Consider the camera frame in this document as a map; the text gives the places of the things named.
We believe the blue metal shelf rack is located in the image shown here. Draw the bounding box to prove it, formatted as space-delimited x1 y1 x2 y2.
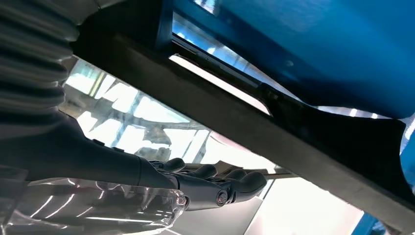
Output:
155 0 415 235

